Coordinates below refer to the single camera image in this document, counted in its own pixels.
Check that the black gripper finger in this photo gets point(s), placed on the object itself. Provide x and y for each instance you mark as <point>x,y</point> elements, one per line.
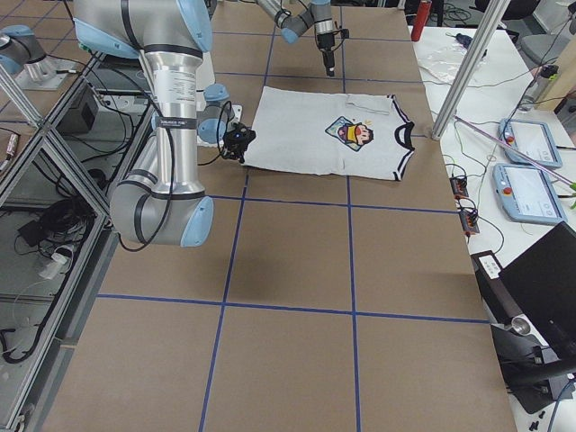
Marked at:
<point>330,70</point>

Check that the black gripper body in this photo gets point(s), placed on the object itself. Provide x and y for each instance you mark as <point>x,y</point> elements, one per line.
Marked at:
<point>325,41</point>

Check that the white grey cartoon t-shirt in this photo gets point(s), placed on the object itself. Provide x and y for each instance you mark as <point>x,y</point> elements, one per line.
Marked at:
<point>322,134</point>

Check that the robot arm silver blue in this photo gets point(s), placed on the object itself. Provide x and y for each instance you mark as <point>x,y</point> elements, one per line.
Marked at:
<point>316,15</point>
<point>161,200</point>

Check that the red cylinder bottle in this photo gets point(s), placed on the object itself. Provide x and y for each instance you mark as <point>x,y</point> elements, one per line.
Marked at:
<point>420,20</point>

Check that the clear plastic bag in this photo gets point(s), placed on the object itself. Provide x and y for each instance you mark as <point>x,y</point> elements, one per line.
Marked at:
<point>443,64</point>

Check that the orange grey usb hub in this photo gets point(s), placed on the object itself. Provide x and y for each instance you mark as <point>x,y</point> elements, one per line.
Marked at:
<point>459,187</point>

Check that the far blue teach pendant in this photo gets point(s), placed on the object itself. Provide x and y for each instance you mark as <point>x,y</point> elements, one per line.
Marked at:
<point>532,139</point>

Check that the blue teach pendant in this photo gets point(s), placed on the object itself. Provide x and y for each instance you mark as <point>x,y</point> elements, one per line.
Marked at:
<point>527,195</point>
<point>532,139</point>

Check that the near blue teach pendant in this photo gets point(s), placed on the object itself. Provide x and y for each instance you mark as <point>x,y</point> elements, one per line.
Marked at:
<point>527,195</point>

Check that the aluminium frame post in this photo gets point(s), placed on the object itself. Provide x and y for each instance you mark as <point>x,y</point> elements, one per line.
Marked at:
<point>480,41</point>

